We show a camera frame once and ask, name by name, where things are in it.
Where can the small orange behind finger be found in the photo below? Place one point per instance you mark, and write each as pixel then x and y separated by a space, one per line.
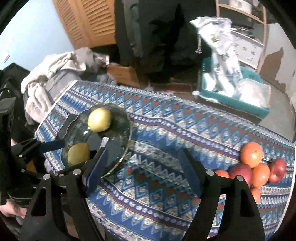
pixel 222 173

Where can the clear plastic bag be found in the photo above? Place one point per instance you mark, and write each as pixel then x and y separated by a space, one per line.
pixel 254 93

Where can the patterned blue tablecloth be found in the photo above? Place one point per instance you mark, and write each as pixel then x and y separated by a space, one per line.
pixel 147 197

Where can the grey white clothes pile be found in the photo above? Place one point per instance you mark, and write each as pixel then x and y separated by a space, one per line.
pixel 48 81

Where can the small orange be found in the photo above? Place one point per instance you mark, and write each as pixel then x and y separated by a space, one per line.
pixel 222 173
pixel 256 193

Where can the white printed plastic bag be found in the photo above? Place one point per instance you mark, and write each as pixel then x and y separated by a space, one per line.
pixel 224 65

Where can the large orange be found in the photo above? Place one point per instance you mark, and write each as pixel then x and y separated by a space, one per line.
pixel 251 154

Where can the dark glass plate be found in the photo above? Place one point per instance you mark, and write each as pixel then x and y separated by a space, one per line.
pixel 119 134

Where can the cardboard box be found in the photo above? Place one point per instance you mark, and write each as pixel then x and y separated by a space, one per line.
pixel 124 75

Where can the green kiwi-like fruit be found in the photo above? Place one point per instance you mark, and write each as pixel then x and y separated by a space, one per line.
pixel 78 153

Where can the medium orange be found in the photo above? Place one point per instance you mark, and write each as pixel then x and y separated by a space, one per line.
pixel 260 175

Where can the teal plastic bin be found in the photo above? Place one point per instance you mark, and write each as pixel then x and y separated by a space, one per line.
pixel 225 100

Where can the red apple right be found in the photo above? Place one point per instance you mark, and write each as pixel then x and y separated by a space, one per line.
pixel 277 170

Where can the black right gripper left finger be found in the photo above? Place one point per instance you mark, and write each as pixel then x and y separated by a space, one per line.
pixel 45 220

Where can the yellow-green apple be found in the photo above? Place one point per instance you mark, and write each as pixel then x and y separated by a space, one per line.
pixel 99 120

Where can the wooden shelf rack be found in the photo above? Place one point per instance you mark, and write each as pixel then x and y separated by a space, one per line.
pixel 248 28

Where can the person's left hand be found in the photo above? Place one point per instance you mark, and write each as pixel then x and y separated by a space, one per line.
pixel 10 209

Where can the wooden louvered cabinet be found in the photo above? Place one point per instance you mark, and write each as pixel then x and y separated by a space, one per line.
pixel 88 23

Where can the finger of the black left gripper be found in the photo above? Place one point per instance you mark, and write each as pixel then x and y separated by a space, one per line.
pixel 63 130
pixel 40 145

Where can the dark red apple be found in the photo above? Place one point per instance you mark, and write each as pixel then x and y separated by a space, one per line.
pixel 243 170

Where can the black hanging jacket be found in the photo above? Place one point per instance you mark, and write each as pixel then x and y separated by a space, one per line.
pixel 157 38

